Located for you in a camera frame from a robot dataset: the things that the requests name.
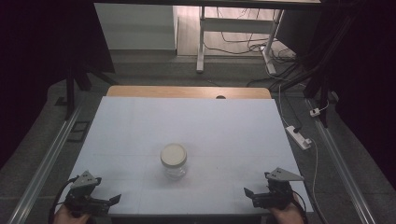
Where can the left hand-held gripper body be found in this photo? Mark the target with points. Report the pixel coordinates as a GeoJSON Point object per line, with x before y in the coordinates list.
{"type": "Point", "coordinates": [81, 199]}

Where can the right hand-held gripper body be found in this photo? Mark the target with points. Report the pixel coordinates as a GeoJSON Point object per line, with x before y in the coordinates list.
{"type": "Point", "coordinates": [278, 193]}

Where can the clear glass jar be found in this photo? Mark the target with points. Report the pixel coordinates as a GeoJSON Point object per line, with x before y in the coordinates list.
{"type": "Point", "coordinates": [174, 169]}

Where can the cream round jar lid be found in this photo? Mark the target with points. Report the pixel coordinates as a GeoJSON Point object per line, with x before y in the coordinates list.
{"type": "Point", "coordinates": [173, 154]}

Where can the person's left hand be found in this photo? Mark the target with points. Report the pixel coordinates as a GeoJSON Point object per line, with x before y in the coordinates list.
{"type": "Point", "coordinates": [70, 217]}

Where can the person's right hand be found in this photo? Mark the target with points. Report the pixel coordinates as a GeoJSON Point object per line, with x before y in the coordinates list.
{"type": "Point", "coordinates": [288, 216]}

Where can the white power strip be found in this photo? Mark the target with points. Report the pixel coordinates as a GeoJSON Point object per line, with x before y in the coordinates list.
{"type": "Point", "coordinates": [298, 137]}

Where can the white table cover sheet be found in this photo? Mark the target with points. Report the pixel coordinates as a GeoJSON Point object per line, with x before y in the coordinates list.
{"type": "Point", "coordinates": [193, 124]}

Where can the small white adapter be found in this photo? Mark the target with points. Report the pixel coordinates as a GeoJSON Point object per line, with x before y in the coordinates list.
{"type": "Point", "coordinates": [315, 112]}

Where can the black metal stand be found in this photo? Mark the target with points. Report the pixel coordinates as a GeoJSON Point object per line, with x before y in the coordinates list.
{"type": "Point", "coordinates": [320, 84]}

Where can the black tripod stand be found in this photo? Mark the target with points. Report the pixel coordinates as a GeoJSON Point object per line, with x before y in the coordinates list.
{"type": "Point", "coordinates": [74, 81]}

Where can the black curtain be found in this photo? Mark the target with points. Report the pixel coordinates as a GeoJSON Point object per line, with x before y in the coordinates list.
{"type": "Point", "coordinates": [370, 77]}
{"type": "Point", "coordinates": [34, 62]}

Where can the white cabinet panel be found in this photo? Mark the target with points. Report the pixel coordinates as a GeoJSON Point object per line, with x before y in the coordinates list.
{"type": "Point", "coordinates": [137, 26]}

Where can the aluminium floor rail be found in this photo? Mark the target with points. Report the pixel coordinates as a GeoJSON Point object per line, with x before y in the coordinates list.
{"type": "Point", "coordinates": [43, 169]}
{"type": "Point", "coordinates": [342, 168]}

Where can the black rectangular floor frame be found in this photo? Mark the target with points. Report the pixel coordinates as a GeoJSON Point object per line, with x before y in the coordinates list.
{"type": "Point", "coordinates": [78, 131]}

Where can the white desk frame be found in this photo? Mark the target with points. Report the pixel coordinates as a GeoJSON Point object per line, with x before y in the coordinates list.
{"type": "Point", "coordinates": [236, 25]}

